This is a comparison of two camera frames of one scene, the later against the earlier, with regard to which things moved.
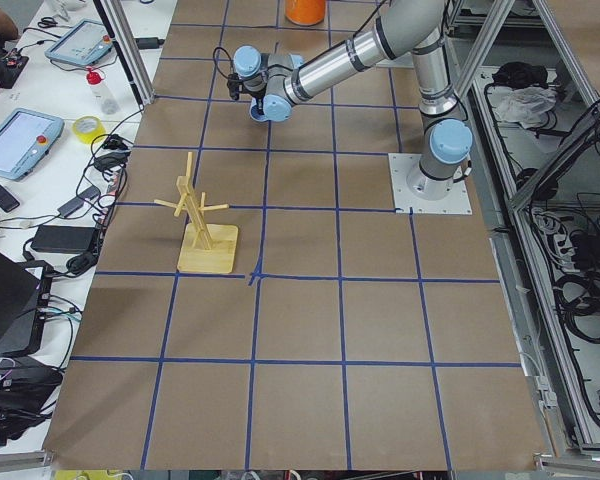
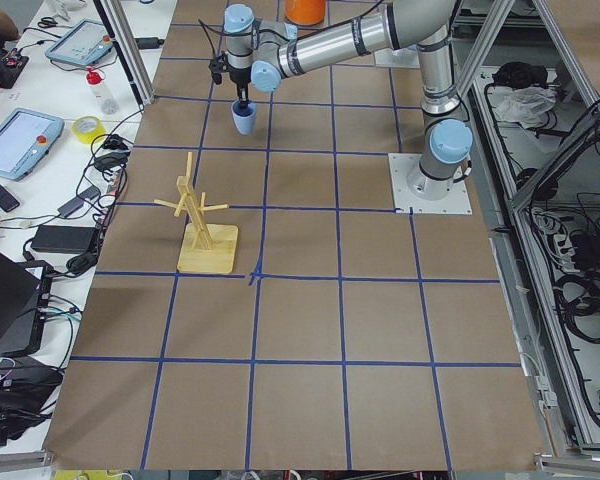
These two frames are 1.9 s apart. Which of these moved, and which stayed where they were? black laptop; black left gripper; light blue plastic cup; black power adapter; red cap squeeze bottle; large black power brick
Moved: light blue plastic cup; black left gripper
Stayed: black power adapter; black laptop; red cap squeeze bottle; large black power brick
